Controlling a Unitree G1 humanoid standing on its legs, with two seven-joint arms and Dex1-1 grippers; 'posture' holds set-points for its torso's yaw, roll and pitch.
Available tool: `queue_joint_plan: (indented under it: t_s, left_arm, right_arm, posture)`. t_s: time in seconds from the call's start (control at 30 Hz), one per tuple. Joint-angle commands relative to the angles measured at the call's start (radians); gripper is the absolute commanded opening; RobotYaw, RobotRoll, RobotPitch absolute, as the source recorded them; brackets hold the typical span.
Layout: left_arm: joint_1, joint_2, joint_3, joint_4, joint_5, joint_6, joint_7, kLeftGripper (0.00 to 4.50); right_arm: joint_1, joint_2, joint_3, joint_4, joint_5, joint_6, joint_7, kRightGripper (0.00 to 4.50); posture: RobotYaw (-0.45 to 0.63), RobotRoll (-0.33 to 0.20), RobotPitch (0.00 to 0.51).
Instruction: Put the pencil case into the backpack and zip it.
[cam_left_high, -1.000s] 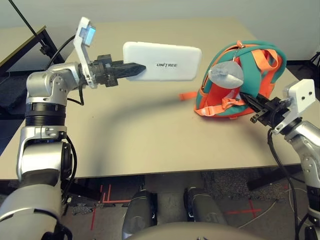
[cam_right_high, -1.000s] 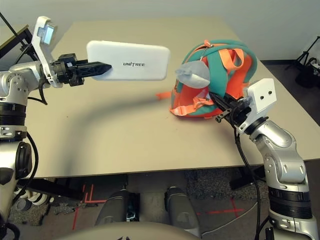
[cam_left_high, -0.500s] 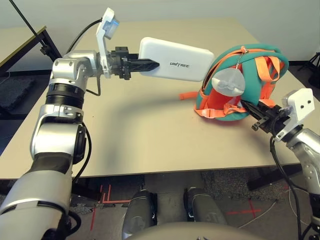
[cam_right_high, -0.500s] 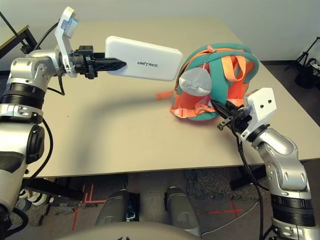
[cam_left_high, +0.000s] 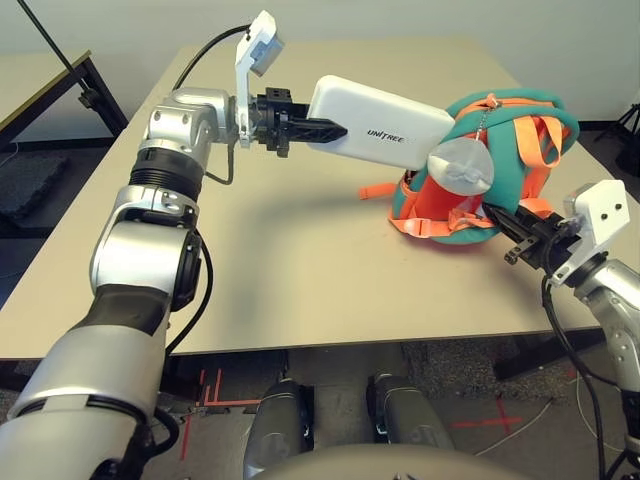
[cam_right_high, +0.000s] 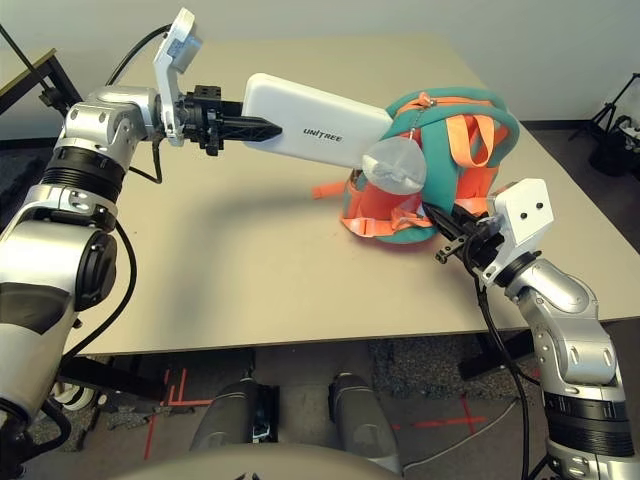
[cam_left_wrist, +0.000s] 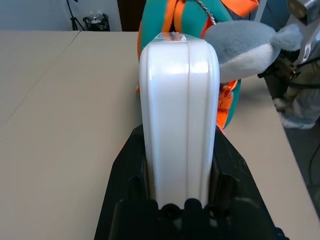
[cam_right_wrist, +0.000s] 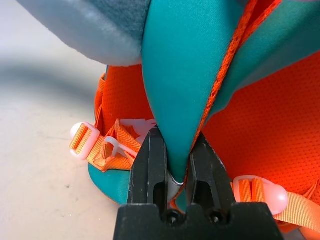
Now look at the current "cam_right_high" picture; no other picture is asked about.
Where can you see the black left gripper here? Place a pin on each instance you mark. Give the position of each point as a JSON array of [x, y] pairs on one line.
[[200, 122]]

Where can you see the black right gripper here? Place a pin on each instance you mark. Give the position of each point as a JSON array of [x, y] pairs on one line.
[[480, 250]]

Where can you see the teal and orange backpack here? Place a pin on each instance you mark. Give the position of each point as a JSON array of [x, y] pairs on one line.
[[440, 165]]

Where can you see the white Unitree pencil case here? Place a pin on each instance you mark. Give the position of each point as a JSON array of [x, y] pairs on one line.
[[300, 115]]

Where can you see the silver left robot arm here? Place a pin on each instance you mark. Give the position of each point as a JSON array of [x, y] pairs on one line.
[[100, 120]]

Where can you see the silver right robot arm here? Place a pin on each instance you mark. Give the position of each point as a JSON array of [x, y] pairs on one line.
[[565, 300]]

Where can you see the black table foot beam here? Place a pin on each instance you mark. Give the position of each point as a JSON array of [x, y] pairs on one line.
[[115, 380], [495, 357]]

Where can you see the black tripod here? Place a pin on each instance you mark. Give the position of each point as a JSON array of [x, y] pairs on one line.
[[611, 107]]

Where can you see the grey robot right leg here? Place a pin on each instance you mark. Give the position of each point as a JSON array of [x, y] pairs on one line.
[[362, 415]]

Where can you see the grey robot leg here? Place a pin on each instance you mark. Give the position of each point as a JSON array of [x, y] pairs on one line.
[[362, 415], [235, 415]]

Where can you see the black-framed side table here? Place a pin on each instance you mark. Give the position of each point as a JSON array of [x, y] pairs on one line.
[[25, 67]]

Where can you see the thin black stand pole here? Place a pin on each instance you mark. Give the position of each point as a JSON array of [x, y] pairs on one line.
[[25, 57]]

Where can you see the grey robot left leg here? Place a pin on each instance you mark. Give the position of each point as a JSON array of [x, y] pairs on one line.
[[235, 415]]

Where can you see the grey robot torso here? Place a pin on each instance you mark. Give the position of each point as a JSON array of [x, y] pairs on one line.
[[280, 465]]

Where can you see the grey foam mat scrap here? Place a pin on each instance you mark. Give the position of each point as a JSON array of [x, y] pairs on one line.
[[125, 417]]

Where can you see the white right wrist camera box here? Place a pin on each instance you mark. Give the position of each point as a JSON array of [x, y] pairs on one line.
[[525, 215]]

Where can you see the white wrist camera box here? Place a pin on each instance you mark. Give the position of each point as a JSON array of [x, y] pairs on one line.
[[167, 90], [525, 215]]

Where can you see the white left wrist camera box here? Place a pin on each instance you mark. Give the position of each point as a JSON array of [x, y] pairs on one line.
[[167, 90]]

